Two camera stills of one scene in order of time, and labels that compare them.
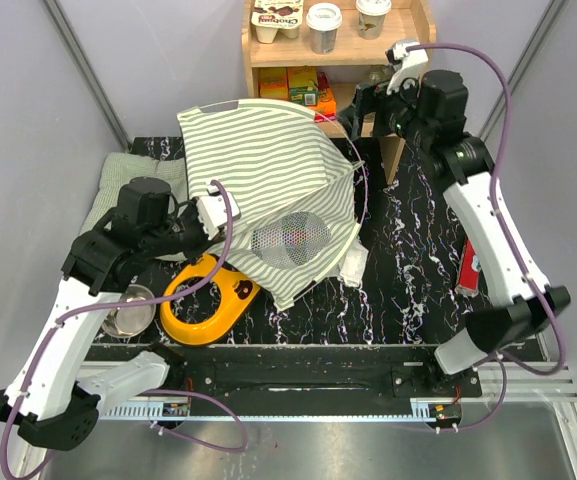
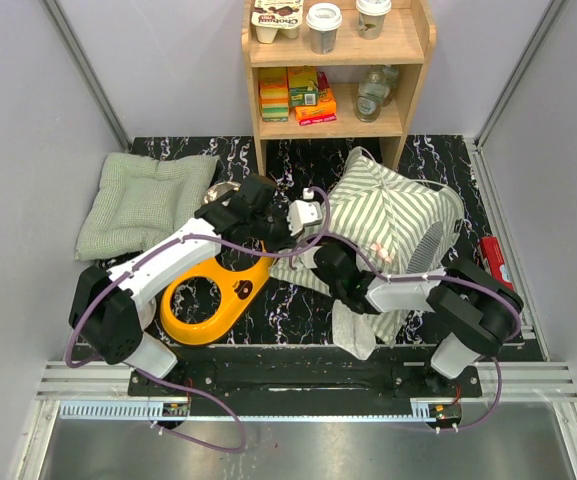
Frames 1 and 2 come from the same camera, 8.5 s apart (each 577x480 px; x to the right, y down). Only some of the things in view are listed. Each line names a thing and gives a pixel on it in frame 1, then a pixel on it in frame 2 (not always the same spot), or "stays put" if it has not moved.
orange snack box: x=326 y=105 stays put
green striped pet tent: x=292 y=179 to x=391 y=224
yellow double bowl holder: x=236 y=292 stays put
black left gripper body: x=190 y=233 to x=274 y=229
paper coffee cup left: x=323 y=19 stays put
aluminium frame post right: x=544 y=29 stays put
